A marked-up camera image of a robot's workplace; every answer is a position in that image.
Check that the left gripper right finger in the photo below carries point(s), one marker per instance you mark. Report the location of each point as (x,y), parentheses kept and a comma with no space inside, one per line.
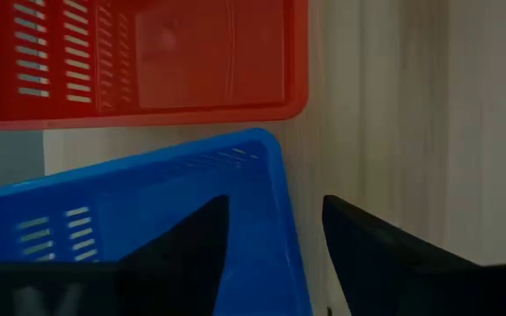
(380,272)

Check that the black frame wooden shelf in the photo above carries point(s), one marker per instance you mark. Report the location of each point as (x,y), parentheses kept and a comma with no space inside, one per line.
(81,147)

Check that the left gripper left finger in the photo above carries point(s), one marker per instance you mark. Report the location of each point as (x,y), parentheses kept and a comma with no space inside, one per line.
(187,263)

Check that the red slotted plastic basket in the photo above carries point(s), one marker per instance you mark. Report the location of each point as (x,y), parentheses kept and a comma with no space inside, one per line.
(191,57)

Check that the blue slotted plastic basket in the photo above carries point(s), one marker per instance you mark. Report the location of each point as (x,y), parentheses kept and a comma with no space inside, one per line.
(257,210)

